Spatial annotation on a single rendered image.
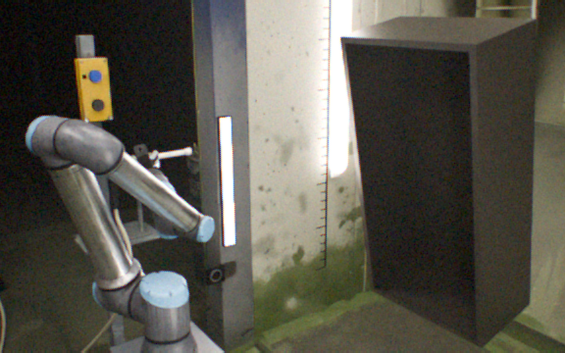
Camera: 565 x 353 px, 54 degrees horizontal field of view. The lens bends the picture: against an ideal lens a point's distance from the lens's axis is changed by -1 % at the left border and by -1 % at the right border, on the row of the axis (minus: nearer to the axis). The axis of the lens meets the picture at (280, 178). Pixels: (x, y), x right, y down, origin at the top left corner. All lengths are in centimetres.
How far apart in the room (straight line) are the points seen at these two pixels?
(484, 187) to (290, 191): 115
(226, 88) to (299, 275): 113
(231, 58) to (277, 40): 26
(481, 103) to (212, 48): 117
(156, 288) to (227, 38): 119
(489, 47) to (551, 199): 161
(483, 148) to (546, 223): 141
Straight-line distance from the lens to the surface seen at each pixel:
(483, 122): 192
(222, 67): 250
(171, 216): 180
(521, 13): 325
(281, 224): 287
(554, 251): 325
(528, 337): 322
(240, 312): 293
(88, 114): 244
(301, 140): 281
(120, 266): 185
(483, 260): 216
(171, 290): 179
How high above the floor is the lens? 174
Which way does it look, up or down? 17 degrees down
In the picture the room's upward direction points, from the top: straight up
